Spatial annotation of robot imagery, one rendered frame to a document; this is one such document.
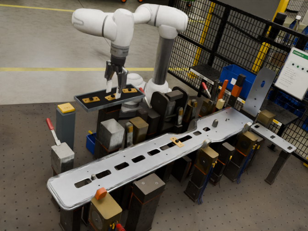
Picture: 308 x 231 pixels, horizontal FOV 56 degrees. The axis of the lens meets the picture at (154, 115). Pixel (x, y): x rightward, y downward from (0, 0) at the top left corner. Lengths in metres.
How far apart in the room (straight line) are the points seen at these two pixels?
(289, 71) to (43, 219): 1.82
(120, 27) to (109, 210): 0.77
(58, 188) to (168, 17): 1.17
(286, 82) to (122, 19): 1.37
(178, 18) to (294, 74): 0.93
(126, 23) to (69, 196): 0.77
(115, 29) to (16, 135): 1.01
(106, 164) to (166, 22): 0.95
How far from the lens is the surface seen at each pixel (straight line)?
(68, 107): 1.46
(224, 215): 1.77
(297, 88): 2.29
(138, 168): 1.40
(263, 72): 2.06
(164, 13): 1.88
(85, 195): 1.27
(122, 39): 1.38
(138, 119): 1.58
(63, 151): 1.36
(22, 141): 1.98
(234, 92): 2.22
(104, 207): 1.16
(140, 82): 2.20
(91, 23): 1.40
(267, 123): 2.09
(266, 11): 3.76
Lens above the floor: 1.97
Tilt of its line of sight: 33 degrees down
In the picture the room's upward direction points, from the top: 14 degrees clockwise
